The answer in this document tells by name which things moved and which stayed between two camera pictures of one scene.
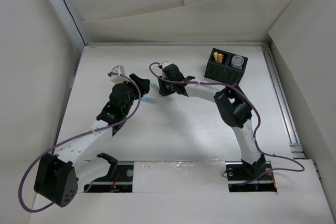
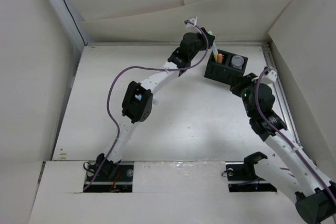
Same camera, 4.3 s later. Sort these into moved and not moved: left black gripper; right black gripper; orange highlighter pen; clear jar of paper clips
Moved: left black gripper; right black gripper
Not moved: orange highlighter pen; clear jar of paper clips
